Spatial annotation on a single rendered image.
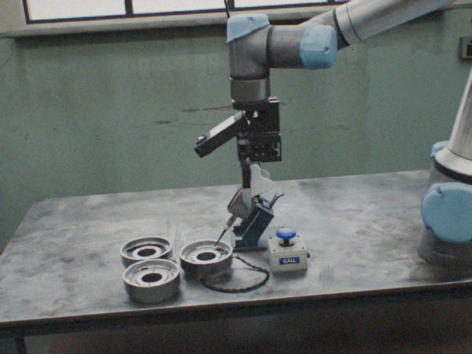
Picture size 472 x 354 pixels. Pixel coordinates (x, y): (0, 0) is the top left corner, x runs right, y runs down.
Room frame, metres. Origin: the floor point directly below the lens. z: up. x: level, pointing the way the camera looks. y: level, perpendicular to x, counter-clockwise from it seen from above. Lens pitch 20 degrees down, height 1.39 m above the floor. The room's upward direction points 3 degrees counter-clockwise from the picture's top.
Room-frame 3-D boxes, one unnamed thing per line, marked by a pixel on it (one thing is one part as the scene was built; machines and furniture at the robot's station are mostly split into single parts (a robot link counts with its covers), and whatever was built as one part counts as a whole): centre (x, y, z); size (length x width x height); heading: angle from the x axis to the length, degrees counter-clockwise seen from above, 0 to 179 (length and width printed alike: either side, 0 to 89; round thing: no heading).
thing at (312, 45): (1.12, -0.14, 1.23); 0.11 x 0.11 x 0.08; 68
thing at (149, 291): (1.03, 0.17, 0.82); 0.10 x 0.10 x 0.04
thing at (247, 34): (1.14, -0.04, 1.23); 0.09 x 0.08 x 0.11; 68
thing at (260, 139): (1.14, -0.04, 1.07); 0.09 x 0.08 x 0.12; 92
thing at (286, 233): (1.11, -0.09, 0.85); 0.04 x 0.04 x 0.05
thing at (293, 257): (1.11, -0.10, 0.82); 0.08 x 0.07 x 0.05; 93
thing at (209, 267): (1.11, 0.07, 0.82); 0.10 x 0.10 x 0.04
